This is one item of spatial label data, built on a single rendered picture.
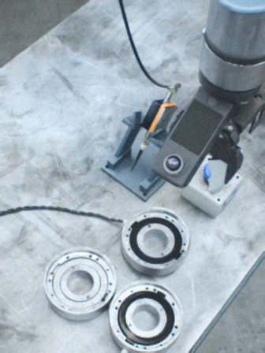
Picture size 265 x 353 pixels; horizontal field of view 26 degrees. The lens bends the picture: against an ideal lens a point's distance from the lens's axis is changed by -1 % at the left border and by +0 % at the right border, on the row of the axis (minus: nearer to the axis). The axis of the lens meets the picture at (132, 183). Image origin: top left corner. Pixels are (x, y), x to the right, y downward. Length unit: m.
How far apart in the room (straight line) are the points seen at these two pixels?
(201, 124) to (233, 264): 0.33
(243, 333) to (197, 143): 1.16
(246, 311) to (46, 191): 0.96
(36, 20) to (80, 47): 1.30
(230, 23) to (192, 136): 0.15
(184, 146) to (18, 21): 1.88
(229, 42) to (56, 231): 0.47
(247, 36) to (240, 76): 0.05
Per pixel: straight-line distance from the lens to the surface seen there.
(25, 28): 2.43
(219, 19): 0.56
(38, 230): 0.93
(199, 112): 0.65
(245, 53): 0.58
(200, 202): 0.94
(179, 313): 0.84
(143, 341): 0.82
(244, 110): 0.69
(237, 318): 1.75
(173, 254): 0.88
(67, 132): 1.03
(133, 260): 0.85
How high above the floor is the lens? 1.61
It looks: 57 degrees down
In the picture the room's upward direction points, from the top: 5 degrees clockwise
